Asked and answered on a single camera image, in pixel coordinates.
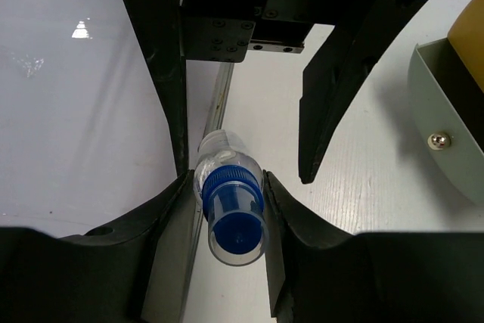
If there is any cream round drawer box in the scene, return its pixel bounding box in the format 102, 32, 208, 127
408, 0, 483, 205

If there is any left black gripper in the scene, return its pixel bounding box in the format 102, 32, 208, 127
123, 0, 428, 184

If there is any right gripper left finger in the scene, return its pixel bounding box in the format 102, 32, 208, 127
1, 172, 193, 322

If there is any small blue-capped glue bottle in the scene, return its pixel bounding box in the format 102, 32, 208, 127
194, 129, 269, 266

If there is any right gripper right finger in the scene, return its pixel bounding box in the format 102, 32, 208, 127
263, 172, 483, 322

